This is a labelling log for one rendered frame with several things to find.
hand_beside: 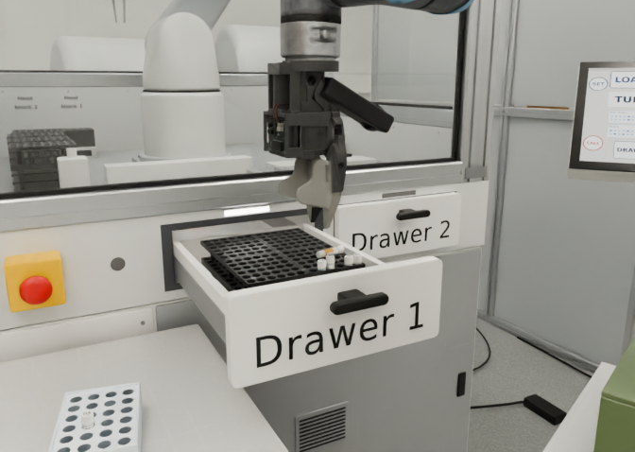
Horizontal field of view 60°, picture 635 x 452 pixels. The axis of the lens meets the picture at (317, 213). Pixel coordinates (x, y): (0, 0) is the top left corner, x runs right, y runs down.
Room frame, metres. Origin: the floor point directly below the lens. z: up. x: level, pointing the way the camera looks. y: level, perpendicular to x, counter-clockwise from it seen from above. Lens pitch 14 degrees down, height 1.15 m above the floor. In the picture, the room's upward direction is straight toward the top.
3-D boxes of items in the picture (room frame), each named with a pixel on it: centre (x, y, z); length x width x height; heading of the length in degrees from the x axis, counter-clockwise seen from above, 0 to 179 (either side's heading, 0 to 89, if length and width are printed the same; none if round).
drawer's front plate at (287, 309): (0.62, -0.03, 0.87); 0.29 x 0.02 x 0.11; 117
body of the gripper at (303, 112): (0.71, 0.02, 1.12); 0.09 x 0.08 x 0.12; 118
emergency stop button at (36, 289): (0.71, 0.39, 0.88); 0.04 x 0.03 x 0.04; 117
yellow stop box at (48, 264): (0.74, 0.40, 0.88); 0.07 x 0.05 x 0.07; 117
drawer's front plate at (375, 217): (1.05, -0.16, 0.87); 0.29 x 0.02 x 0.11; 117
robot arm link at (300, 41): (0.71, 0.01, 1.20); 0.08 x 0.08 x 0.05
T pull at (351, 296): (0.60, -0.04, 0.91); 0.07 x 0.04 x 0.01; 117
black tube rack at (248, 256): (0.80, 0.06, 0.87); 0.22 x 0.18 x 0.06; 27
